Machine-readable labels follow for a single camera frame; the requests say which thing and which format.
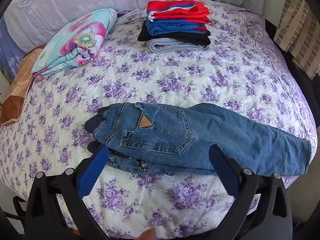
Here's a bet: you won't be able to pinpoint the brick pattern cloth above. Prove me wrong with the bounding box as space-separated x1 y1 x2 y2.
274 0 320 80

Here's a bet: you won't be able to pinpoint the folded blue garment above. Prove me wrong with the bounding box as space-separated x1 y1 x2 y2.
143 20 211 35

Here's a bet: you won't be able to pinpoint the blue denim pants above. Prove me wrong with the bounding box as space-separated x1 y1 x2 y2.
84 102 313 177

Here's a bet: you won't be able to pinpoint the person's left hand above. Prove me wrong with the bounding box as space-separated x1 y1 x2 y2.
139 227 158 240

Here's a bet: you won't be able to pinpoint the purple floral bedspread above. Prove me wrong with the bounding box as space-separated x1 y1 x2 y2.
0 0 318 238

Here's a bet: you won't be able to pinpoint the folded black garment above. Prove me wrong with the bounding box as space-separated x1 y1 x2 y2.
137 27 212 46

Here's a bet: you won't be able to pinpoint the folded red garment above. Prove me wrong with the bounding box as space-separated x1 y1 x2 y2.
146 0 211 24

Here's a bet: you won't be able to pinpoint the folded turquoise floral blanket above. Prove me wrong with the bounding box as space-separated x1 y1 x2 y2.
32 8 118 81

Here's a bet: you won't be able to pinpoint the brown orange pillow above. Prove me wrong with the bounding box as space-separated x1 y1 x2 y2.
0 47 44 127

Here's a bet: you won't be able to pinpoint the blue floral cloth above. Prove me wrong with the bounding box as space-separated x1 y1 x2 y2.
0 17 25 80

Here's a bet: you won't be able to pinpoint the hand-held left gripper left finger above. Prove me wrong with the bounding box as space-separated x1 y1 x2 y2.
24 145 110 240

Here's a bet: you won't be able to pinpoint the folded grey garment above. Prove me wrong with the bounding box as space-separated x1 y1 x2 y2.
146 38 210 53

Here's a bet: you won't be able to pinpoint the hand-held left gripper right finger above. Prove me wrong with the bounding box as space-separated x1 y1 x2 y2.
209 144 294 240

